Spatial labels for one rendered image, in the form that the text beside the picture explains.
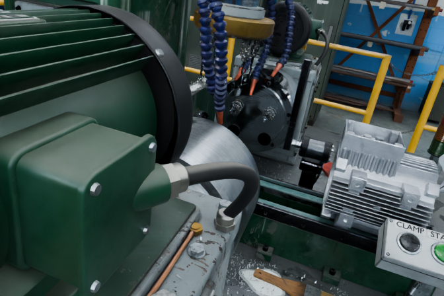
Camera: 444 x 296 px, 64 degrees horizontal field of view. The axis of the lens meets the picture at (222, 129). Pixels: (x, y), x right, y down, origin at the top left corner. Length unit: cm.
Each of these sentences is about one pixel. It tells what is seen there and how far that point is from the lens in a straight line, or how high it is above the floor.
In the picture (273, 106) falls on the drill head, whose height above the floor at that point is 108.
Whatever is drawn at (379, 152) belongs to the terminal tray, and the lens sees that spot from 80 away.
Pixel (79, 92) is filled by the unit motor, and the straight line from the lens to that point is 25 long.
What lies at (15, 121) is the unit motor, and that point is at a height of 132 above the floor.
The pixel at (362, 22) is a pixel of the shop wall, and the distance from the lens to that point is 579.
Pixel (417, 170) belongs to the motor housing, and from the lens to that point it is 83.
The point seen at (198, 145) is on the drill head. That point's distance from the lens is 55.
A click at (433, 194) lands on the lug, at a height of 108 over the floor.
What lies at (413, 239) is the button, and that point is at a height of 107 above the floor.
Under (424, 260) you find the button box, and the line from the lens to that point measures 65.
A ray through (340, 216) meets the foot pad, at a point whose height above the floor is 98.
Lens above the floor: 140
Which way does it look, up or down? 23 degrees down
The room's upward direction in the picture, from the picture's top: 9 degrees clockwise
